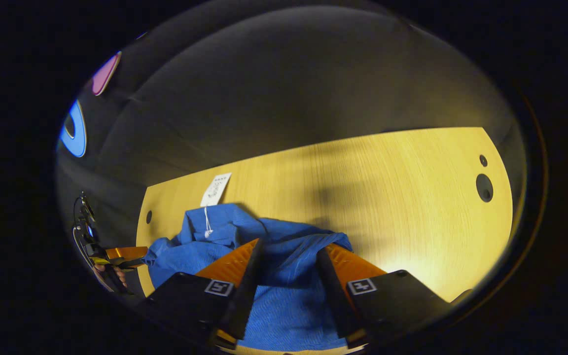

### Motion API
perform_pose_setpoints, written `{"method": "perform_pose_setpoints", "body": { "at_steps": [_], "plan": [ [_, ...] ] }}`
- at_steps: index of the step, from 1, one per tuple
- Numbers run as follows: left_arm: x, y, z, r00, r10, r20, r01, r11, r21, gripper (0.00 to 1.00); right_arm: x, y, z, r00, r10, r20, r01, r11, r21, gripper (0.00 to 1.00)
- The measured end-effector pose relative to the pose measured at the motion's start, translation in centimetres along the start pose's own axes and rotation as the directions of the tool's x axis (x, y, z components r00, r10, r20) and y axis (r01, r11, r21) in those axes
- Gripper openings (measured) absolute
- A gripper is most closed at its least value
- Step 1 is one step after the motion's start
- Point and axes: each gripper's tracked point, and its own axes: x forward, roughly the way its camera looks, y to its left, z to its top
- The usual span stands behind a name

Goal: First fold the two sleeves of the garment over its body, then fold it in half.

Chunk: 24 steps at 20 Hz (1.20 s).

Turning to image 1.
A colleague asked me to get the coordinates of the blue jacket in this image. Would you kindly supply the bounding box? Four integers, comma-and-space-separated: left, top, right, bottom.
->
142, 203, 355, 352

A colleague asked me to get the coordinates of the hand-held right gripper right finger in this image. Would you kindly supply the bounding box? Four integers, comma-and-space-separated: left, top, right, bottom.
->
316, 243, 472, 348

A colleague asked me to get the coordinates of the white paper hang tag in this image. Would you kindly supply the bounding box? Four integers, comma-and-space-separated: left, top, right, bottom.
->
200, 173, 232, 238

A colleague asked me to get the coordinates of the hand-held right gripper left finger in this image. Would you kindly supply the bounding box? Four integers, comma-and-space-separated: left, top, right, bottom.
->
136, 238, 265, 348

